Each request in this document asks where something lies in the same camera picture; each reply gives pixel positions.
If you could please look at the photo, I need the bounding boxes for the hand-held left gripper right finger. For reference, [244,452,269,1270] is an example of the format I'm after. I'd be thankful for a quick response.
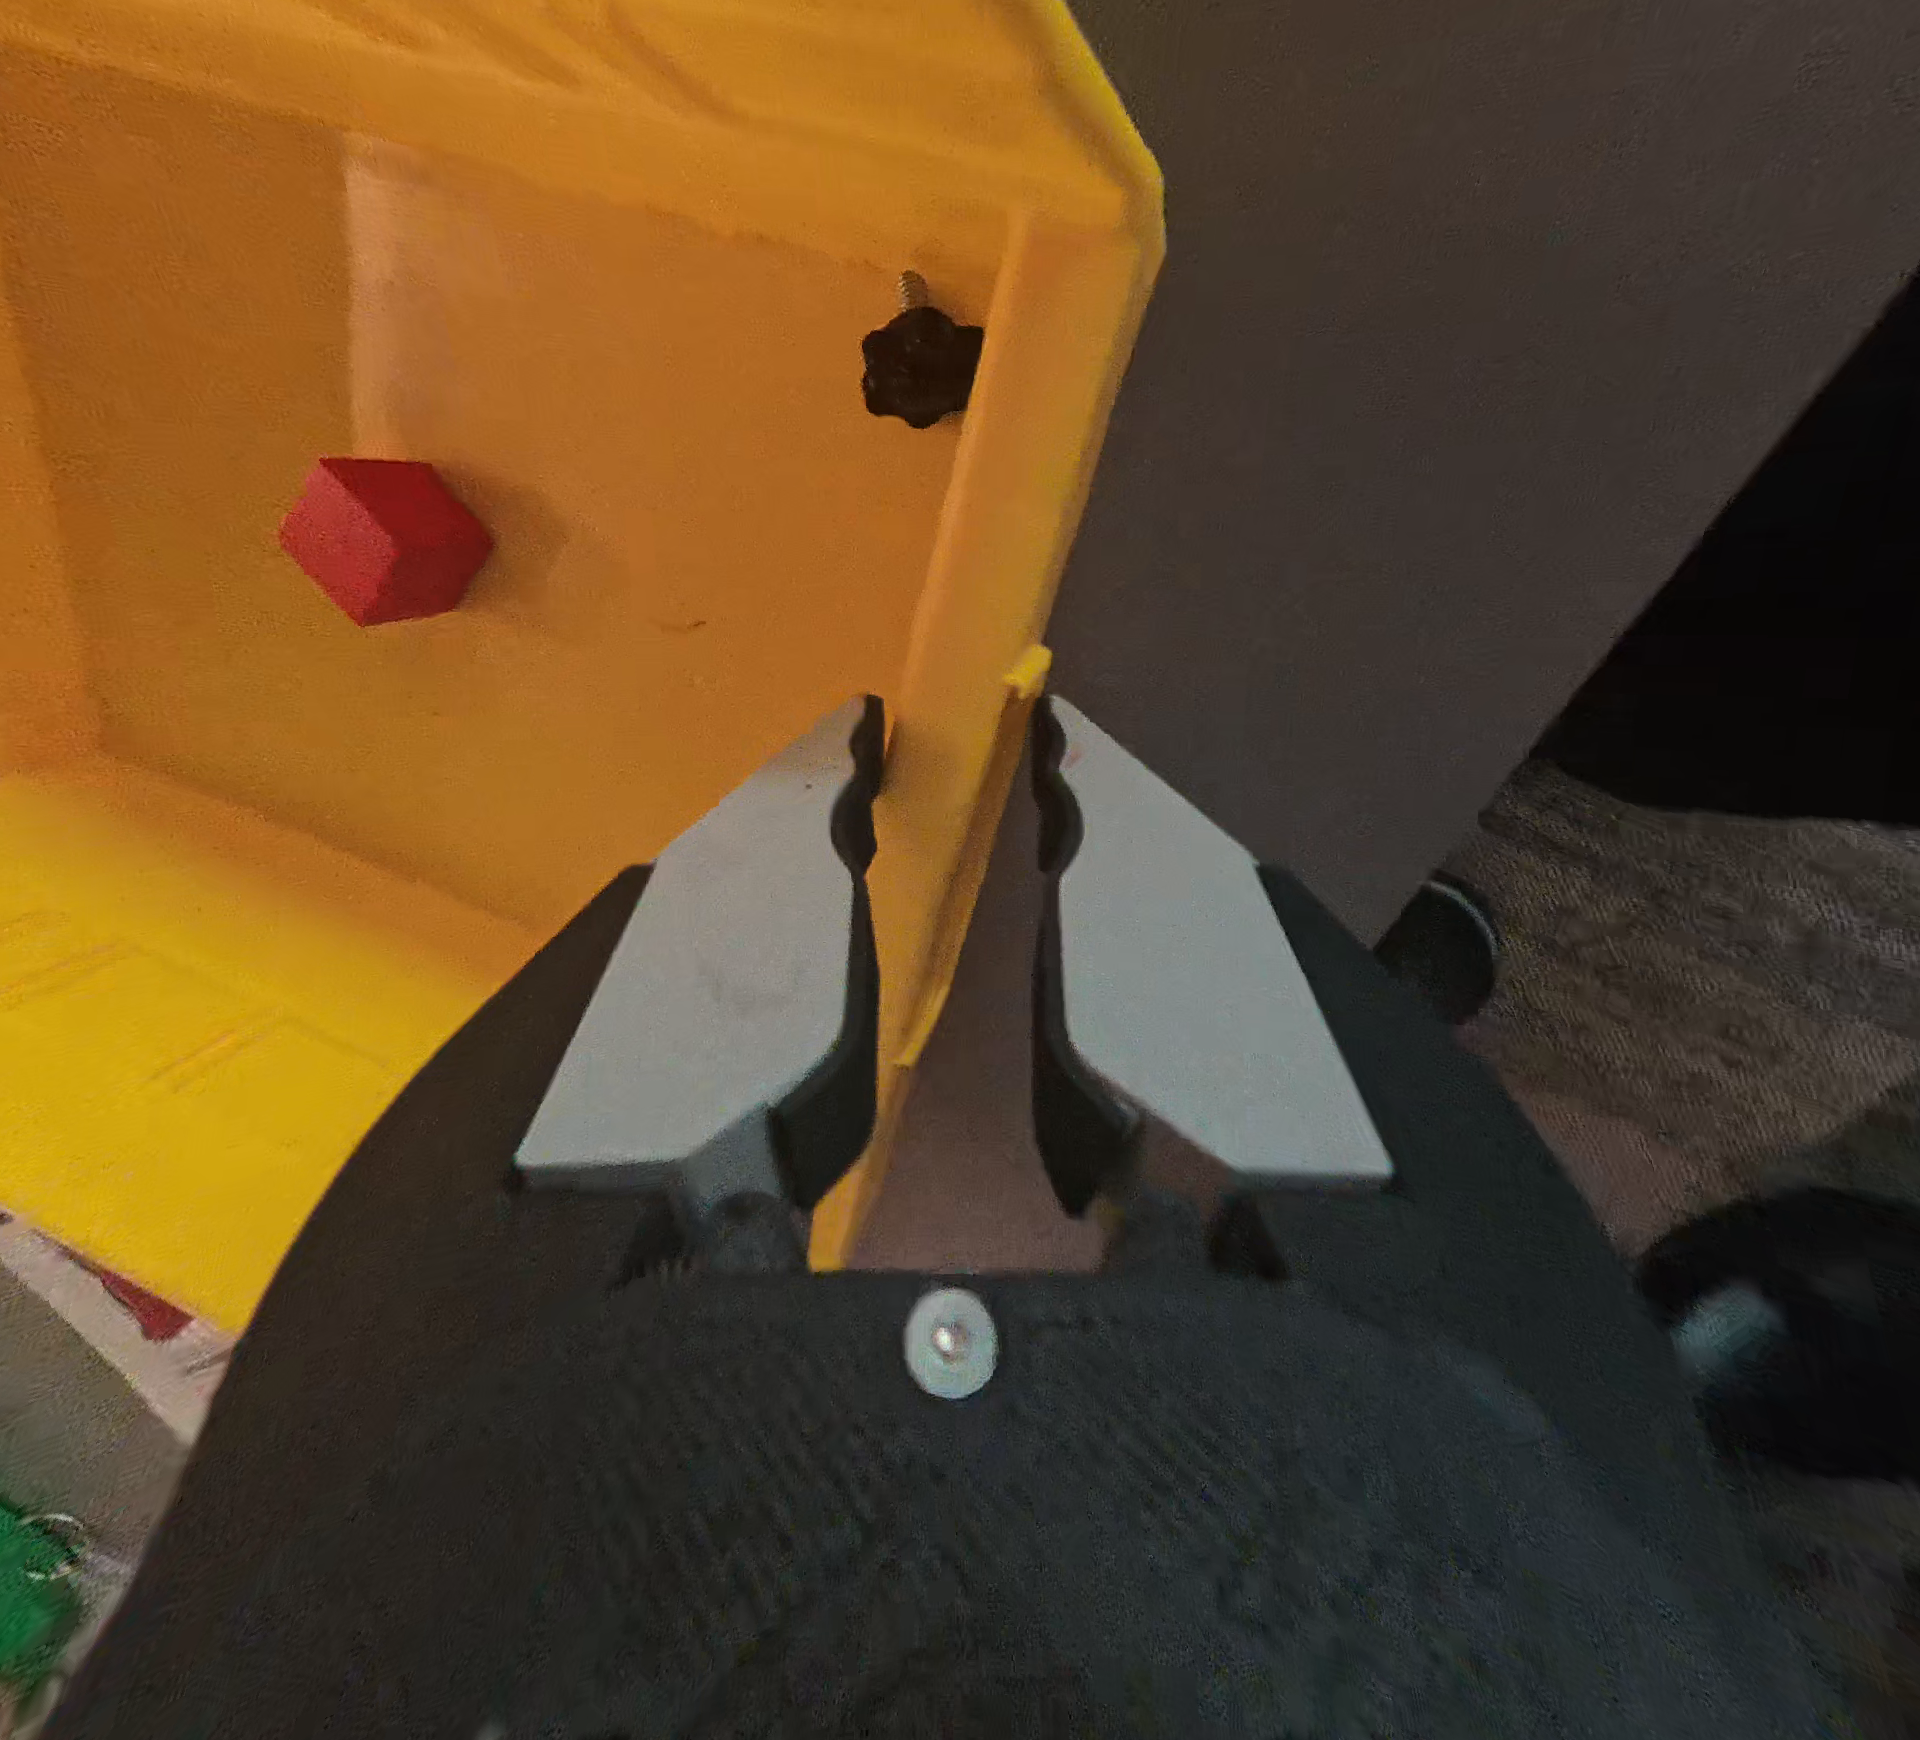
[1031,694,1393,1218]

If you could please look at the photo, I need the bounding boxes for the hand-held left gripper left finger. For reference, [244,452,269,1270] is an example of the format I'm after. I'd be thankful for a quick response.
[514,694,890,1210]

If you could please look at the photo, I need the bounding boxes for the yellow plastic bin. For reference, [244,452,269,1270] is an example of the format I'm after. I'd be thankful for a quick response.
[0,0,1168,1339]

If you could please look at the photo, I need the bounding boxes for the red cube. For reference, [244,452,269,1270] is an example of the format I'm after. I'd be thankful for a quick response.
[276,456,497,631]

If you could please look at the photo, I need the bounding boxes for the black caster wheel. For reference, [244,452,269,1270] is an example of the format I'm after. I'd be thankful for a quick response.
[1375,877,1502,1023]

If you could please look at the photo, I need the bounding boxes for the small red item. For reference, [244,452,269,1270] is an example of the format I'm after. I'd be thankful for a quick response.
[82,1261,197,1344]

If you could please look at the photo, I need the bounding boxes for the black knob screw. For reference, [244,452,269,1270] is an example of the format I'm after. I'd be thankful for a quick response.
[857,270,986,432]

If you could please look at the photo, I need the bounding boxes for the black rounded item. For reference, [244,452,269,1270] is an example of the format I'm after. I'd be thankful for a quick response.
[1634,1184,1920,1481]

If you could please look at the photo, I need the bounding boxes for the green plastic item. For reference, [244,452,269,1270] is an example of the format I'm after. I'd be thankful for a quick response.
[0,1493,83,1682]

